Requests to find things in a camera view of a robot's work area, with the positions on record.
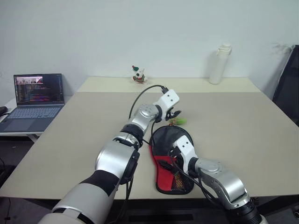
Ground black office chair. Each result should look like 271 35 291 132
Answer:
271 44 299 128

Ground small white plush dog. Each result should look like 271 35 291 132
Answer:
131 65 149 84

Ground red black mesh pouch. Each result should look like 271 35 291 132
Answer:
148 125 195 195

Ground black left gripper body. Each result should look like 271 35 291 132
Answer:
163 107 177 122

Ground thin white floor cable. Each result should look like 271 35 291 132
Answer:
7 197 12 224

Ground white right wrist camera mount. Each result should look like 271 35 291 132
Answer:
175 136 199 175

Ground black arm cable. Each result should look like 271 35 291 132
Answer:
171 157 226 207
125 84 170 210

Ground green zipper pull charm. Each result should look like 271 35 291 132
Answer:
169 117 188 126

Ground open grey laptop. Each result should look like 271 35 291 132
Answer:
0 73 66 133

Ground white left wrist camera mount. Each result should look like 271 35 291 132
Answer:
153 89 180 117

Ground white water bottle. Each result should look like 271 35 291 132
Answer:
208 42 233 85

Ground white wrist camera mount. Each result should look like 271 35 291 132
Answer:
153 89 180 117
175 136 199 175

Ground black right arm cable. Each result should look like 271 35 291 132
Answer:
171 157 226 207

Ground white side table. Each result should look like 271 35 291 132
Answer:
0 98 45 143

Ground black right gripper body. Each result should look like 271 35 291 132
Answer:
168 147 185 175

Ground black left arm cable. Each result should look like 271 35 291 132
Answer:
125 84 170 210

